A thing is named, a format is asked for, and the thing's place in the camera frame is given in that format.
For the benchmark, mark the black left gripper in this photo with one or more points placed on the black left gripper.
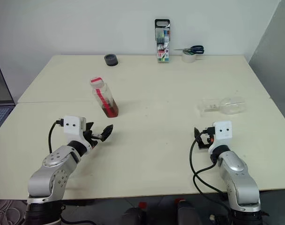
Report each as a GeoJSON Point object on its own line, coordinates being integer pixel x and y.
{"type": "Point", "coordinates": [92, 137]}

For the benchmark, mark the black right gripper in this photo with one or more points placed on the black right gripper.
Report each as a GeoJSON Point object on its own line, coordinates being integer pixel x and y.
{"type": "Point", "coordinates": [208, 136]}

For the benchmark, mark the plastic bottle with red liquid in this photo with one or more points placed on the plastic bottle with red liquid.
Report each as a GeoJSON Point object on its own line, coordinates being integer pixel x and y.
{"type": "Point", "coordinates": [109, 105]}

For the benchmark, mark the clear plastic wine glass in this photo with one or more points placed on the clear plastic wine glass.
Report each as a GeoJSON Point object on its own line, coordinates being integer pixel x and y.
{"type": "Point", "coordinates": [231, 105]}

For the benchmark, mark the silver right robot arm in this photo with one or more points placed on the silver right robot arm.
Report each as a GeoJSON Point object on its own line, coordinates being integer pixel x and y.
{"type": "Point", "coordinates": [238, 178]}

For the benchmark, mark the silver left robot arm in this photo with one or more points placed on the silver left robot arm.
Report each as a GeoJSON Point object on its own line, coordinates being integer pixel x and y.
{"type": "Point", "coordinates": [51, 178]}

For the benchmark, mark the white and red bottle cap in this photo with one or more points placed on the white and red bottle cap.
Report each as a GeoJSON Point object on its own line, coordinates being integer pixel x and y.
{"type": "Point", "coordinates": [96, 82]}

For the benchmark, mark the small red part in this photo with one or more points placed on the small red part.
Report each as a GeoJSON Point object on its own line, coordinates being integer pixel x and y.
{"type": "Point", "coordinates": [143, 205]}
{"type": "Point", "coordinates": [179, 200]}

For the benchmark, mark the dark rounded shape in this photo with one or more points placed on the dark rounded shape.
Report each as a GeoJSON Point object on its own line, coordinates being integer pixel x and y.
{"type": "Point", "coordinates": [134, 216]}
{"type": "Point", "coordinates": [188, 214]}

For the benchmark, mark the white tape roll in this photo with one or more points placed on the white tape roll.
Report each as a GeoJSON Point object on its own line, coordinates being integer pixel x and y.
{"type": "Point", "coordinates": [189, 58]}

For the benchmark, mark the marker pen pack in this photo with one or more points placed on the marker pen pack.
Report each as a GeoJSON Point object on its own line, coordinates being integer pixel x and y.
{"type": "Point", "coordinates": [162, 47]}

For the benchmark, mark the grey partition panel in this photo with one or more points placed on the grey partition panel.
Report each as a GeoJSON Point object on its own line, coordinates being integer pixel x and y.
{"type": "Point", "coordinates": [273, 70]}

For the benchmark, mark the grey laptop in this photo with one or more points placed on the grey laptop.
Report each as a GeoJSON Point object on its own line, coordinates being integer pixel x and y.
{"type": "Point", "coordinates": [0, 93]}

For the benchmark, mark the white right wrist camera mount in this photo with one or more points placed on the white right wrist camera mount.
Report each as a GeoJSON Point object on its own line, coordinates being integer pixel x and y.
{"type": "Point", "coordinates": [223, 131]}

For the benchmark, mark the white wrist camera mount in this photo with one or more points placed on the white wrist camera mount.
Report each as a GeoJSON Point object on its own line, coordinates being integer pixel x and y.
{"type": "Point", "coordinates": [223, 131]}
{"type": "Point", "coordinates": [72, 124]}

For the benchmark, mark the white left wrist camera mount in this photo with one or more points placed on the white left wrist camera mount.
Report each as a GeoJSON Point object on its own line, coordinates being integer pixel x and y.
{"type": "Point", "coordinates": [72, 124]}

